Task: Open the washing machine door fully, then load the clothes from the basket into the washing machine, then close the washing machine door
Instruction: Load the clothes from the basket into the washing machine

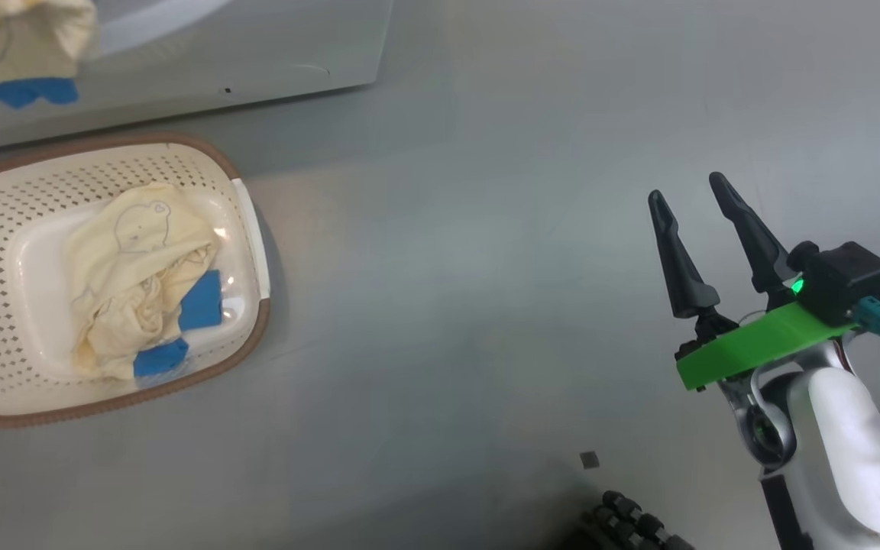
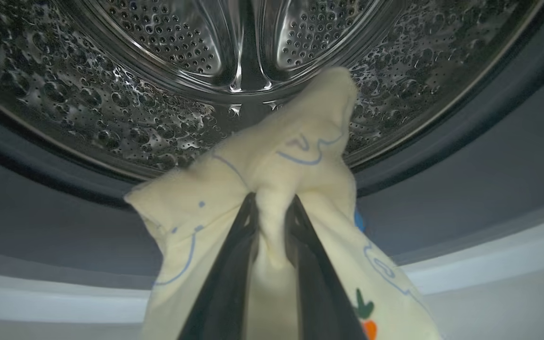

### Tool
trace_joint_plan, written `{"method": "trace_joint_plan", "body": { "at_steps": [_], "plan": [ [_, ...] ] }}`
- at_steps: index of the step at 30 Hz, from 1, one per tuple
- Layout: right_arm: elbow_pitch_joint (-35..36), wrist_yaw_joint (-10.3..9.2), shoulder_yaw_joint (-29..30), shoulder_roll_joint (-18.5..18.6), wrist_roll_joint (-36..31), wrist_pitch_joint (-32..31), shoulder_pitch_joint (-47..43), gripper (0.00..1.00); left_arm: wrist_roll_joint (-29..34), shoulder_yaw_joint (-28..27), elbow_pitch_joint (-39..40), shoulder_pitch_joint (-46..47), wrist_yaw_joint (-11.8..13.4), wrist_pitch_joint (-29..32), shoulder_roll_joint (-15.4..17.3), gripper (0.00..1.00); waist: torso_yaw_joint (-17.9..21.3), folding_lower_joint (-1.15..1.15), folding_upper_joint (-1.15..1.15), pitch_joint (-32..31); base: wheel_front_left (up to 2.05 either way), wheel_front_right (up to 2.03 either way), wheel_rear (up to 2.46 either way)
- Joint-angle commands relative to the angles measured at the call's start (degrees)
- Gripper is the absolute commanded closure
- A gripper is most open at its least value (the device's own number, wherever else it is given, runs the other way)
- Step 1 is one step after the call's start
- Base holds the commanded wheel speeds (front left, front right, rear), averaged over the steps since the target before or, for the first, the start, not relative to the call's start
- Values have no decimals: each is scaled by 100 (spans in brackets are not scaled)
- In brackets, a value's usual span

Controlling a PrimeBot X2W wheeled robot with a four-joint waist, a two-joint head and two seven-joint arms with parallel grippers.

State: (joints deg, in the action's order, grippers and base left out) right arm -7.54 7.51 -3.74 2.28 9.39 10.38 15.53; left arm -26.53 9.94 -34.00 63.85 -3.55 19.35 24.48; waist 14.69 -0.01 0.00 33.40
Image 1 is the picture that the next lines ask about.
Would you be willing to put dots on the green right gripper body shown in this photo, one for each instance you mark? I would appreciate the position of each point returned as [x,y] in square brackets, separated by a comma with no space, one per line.
[761,347]

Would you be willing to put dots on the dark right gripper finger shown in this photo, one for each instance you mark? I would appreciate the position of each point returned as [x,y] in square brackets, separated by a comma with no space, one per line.
[761,252]
[681,267]

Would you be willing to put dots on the cream garment with blue patches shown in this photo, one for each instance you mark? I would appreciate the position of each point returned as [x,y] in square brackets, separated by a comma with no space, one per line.
[127,267]

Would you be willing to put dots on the cream garment with carrot print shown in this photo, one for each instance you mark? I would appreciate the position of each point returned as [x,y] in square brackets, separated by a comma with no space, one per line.
[27,46]

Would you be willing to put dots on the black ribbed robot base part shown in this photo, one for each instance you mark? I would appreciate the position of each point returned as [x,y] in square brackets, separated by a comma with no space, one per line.
[623,519]

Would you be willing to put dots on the white front-load washing machine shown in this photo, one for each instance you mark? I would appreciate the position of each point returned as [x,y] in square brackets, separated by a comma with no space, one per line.
[257,46]

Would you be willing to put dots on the small dark floor tag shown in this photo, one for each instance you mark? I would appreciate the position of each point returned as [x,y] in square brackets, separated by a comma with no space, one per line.
[590,459]

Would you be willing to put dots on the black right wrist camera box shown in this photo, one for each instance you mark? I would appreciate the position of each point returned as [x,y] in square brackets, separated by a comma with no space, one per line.
[845,279]

